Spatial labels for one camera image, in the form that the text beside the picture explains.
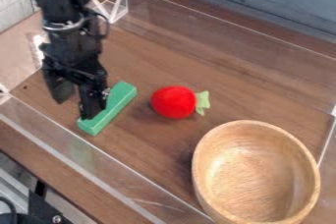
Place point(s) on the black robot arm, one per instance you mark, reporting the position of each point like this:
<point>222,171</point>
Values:
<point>71,12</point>

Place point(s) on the clear acrylic front wall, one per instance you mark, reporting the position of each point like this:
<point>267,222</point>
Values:
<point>57,148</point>

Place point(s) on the green rectangular block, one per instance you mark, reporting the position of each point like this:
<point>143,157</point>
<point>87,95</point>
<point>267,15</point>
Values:
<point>123,93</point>

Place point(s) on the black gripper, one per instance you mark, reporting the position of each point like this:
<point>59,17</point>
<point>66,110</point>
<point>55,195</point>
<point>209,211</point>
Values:
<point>73,63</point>

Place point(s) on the clear acrylic corner bracket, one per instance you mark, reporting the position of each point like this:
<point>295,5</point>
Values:
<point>111,9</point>

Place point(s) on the brown wooden bowl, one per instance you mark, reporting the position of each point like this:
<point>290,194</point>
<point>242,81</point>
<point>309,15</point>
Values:
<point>255,175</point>

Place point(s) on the red plush tomato toy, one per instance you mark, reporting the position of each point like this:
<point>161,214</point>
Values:
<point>177,102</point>

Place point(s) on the black clamp with cable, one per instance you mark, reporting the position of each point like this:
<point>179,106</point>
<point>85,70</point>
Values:
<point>42,212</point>

